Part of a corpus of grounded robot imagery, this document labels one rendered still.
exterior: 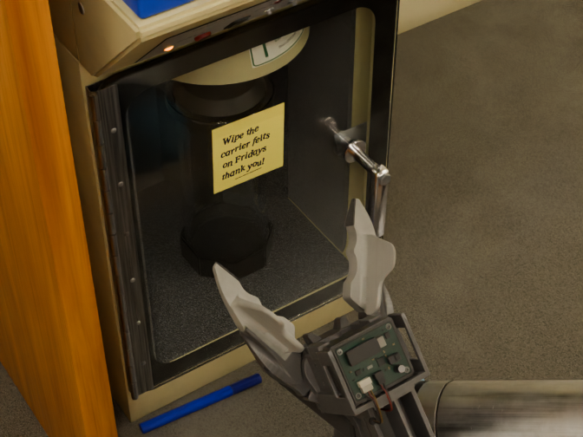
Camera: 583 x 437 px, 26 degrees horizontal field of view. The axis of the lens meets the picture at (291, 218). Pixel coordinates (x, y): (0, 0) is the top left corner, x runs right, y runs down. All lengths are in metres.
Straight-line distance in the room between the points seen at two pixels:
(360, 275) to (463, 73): 0.81
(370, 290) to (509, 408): 0.15
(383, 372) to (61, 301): 0.27
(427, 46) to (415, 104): 0.13
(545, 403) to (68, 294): 0.39
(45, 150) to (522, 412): 0.43
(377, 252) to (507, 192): 0.62
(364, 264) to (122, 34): 0.27
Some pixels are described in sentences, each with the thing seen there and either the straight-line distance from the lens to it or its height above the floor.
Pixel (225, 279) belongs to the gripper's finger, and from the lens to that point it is 0.97.
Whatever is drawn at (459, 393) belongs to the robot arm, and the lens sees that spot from 1.07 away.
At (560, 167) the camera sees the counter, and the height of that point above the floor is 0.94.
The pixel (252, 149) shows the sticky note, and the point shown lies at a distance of 1.16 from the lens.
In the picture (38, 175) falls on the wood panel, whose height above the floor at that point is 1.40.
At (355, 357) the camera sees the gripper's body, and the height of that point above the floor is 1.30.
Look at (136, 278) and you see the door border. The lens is 1.18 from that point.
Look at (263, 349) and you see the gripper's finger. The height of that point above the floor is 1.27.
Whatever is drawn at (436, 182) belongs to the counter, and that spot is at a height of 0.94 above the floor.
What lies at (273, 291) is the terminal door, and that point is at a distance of 1.31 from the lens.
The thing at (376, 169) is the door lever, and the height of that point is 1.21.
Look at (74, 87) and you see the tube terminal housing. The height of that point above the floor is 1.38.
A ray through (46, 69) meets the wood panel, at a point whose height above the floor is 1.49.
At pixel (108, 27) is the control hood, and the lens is 0.93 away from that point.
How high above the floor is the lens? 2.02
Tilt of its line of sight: 44 degrees down
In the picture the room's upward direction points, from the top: straight up
